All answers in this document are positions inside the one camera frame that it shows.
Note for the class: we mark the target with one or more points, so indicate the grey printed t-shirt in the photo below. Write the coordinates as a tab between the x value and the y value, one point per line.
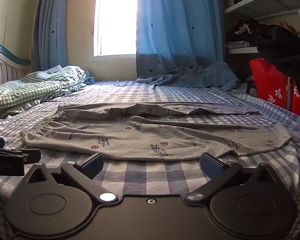
140	140

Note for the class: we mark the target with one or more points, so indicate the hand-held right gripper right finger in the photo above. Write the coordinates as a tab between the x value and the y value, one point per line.
211	165

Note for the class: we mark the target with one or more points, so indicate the striped headboard with teal rim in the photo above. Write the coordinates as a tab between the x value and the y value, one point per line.
5	67

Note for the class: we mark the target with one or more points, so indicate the white shelf unit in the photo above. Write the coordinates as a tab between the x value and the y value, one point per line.
260	3

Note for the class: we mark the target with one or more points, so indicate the red bag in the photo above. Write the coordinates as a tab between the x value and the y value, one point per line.
272	85

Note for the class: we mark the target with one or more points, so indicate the heap of clothes beside bed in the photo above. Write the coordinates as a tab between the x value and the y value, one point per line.
250	87

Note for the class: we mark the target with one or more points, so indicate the small light blue cloth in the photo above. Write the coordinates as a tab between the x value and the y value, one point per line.
90	80

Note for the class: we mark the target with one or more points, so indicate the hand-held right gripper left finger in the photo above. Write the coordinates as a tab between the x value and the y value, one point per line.
92	165

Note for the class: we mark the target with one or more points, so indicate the pile of clothes on shelf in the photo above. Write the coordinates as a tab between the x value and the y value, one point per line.
242	33

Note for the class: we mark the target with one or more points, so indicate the narrow blue star curtain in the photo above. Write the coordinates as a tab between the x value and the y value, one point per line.
51	25

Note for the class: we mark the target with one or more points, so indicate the bright window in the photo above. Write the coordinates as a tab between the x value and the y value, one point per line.
115	17

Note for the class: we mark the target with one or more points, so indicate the wide blue star curtain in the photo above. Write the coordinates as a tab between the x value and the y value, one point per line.
180	25

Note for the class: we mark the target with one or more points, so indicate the blue checked bed sheet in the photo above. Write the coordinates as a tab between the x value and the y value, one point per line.
150	175

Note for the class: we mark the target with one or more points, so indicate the green checked quilt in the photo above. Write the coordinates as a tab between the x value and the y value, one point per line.
27	87

